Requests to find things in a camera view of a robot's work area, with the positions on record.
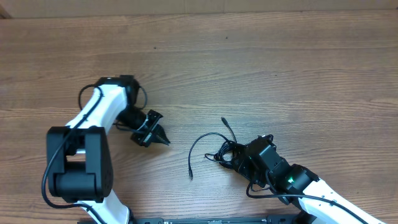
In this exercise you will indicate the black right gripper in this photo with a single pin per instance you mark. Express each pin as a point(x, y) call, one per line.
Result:
point(244, 168)

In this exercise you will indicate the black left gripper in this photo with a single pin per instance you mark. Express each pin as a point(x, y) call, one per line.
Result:
point(155, 128)

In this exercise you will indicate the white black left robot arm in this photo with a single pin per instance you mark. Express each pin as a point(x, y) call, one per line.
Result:
point(79, 171)

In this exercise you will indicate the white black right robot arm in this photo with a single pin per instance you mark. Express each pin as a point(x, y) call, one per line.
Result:
point(271, 176)

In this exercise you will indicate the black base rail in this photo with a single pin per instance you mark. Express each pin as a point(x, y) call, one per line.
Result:
point(270, 219)

